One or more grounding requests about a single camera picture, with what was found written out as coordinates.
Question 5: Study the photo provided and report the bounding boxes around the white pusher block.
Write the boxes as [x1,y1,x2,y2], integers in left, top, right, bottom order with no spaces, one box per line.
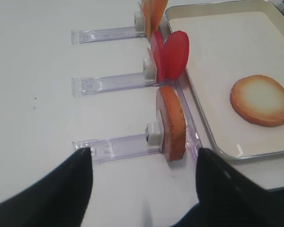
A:
[134,11,145,33]
[143,58,157,80]
[145,122,161,146]

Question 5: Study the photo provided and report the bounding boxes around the orange cheese slices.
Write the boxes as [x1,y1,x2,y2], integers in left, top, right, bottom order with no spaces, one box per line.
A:
[140,0,168,40]

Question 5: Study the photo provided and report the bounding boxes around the white pusher block far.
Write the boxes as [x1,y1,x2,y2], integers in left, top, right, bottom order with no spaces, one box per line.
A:
[134,11,145,33]

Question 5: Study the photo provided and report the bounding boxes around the clear rack rail near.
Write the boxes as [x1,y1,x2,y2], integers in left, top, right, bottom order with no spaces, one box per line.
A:
[72,134,161,163]

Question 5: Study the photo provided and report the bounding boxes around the upright bread slice in rack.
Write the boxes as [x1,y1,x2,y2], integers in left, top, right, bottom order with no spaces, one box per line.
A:
[156,86,186,161]

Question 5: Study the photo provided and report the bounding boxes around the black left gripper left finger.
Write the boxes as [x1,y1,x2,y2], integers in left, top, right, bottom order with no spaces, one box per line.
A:
[0,148,93,227]

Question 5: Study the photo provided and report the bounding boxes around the clear rack rail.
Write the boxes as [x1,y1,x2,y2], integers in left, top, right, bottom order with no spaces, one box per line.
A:
[71,73,158,97]
[72,134,161,163]
[71,26,146,45]

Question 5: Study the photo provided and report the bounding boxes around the clear rack rail middle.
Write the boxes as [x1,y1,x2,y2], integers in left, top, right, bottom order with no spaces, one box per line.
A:
[71,73,158,97]

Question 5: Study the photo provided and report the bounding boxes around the clear rack rail far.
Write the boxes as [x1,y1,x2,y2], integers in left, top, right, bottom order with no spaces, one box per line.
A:
[71,26,146,45]

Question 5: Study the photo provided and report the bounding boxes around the red tomato slice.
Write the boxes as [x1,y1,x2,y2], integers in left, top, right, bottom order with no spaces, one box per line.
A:
[164,31,189,80]
[149,31,166,82]

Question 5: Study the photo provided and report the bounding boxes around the rear red tomato slice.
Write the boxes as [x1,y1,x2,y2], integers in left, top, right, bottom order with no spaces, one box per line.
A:
[149,31,166,82]

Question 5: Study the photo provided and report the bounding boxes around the white pusher block middle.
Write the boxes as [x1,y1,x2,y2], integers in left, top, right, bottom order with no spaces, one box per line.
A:
[143,58,157,80]

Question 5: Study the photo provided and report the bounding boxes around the front red tomato slice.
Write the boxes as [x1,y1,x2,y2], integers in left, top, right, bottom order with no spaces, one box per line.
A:
[164,31,189,80]

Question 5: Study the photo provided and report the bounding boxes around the clear rack front bar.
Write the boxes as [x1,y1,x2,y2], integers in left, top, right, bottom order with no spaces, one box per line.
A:
[172,69,202,174]

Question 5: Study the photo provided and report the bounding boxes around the white pusher block near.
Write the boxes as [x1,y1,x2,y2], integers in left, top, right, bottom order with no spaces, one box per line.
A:
[145,122,161,146]

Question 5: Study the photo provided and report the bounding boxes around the white metal tray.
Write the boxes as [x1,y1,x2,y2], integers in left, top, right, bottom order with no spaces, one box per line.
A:
[165,0,284,159]

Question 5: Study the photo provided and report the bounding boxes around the round bread slice on tray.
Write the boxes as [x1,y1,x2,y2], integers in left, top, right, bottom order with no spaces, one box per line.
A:
[230,75,284,127]

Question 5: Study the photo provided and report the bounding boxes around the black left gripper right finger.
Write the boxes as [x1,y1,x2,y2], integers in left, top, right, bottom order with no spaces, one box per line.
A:
[175,148,284,227]

